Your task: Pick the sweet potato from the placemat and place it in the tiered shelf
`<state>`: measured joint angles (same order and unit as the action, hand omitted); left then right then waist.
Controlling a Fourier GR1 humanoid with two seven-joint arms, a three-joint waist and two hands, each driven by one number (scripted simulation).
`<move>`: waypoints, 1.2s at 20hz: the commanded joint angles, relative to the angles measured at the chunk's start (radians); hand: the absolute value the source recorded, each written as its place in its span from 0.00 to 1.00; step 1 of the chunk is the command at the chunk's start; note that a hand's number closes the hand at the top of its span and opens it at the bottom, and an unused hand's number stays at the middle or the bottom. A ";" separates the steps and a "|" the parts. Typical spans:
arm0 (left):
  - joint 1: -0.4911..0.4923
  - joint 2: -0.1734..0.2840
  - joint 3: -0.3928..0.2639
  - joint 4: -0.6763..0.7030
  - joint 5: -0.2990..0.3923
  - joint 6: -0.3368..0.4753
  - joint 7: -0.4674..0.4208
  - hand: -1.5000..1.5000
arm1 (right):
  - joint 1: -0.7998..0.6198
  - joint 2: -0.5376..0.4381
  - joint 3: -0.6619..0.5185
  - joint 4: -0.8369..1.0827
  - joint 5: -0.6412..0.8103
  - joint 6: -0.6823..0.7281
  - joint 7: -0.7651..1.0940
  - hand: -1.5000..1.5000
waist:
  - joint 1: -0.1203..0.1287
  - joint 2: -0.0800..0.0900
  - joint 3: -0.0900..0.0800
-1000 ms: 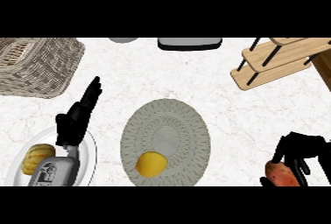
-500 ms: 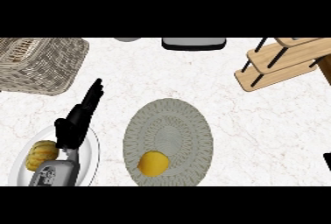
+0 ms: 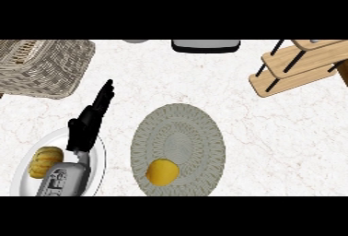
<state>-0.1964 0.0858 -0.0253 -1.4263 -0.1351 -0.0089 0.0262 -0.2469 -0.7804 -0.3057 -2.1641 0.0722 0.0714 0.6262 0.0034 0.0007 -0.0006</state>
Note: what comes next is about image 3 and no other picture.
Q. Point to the woven wicker basket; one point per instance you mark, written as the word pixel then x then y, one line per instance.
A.
pixel 40 67

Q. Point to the white round plate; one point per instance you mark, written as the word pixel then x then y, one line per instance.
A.
pixel 96 159

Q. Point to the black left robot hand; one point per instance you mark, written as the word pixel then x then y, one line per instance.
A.
pixel 88 120

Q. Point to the orange sweet potato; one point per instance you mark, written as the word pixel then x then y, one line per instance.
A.
pixel 162 172

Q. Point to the small grey round object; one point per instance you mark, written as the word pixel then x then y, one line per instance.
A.
pixel 134 41

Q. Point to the wooden tiered shelf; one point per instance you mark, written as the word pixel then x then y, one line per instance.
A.
pixel 298 66

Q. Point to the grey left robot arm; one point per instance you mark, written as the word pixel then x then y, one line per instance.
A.
pixel 63 179

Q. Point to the grey and black appliance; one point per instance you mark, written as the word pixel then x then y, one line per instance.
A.
pixel 205 45

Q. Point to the grey woven round placemat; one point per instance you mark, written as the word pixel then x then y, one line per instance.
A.
pixel 181 144

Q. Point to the yellow ridged squash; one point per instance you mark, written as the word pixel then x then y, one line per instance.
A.
pixel 43 162

